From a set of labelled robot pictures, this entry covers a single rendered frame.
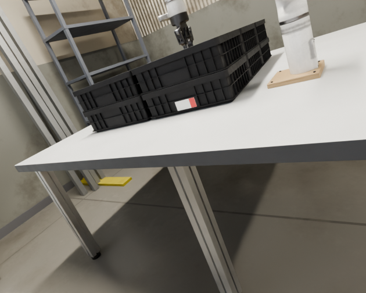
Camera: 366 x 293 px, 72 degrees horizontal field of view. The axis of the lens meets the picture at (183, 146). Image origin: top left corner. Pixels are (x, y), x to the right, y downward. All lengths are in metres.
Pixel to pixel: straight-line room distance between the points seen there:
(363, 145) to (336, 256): 0.80
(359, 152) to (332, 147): 0.04
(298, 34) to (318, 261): 0.86
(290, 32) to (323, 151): 0.55
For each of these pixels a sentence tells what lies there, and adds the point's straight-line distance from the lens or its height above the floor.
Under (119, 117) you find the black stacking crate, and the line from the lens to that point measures 1.23.
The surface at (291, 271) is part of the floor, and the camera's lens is 1.21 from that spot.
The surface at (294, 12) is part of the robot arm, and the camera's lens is 0.97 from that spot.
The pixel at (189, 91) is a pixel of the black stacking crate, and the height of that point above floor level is 0.78.
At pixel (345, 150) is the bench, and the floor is 0.68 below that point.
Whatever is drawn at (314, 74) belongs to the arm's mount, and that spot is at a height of 0.72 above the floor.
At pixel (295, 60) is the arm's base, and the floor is 0.77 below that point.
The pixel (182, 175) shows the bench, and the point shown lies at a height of 0.60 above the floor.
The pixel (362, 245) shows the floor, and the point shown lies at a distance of 1.30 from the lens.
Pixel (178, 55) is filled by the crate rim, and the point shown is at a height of 0.92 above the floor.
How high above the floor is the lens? 0.93
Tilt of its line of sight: 20 degrees down
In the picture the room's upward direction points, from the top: 21 degrees counter-clockwise
